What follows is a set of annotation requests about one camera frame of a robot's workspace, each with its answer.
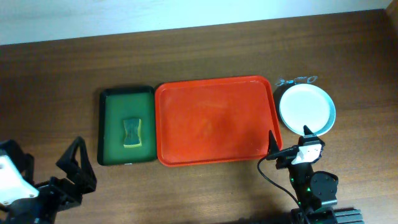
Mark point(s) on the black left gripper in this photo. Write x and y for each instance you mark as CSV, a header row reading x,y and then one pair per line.
x,y
62,187

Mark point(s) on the yellow green sponge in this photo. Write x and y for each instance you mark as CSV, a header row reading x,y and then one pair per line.
x,y
132,129

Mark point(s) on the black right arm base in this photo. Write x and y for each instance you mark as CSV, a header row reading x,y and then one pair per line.
x,y
331,216

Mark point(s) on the light blue plate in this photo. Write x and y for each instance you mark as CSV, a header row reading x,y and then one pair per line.
x,y
306,105

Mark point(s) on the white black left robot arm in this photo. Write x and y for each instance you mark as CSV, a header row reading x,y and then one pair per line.
x,y
24,201

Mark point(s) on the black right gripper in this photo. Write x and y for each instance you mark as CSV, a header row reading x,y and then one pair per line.
x,y
286,152

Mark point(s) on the black tray with green water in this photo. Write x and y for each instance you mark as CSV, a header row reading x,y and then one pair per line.
x,y
116,105

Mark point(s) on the red plastic tray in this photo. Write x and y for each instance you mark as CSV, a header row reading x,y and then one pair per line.
x,y
215,120

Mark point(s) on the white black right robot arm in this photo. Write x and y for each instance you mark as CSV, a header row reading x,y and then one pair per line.
x,y
315,191

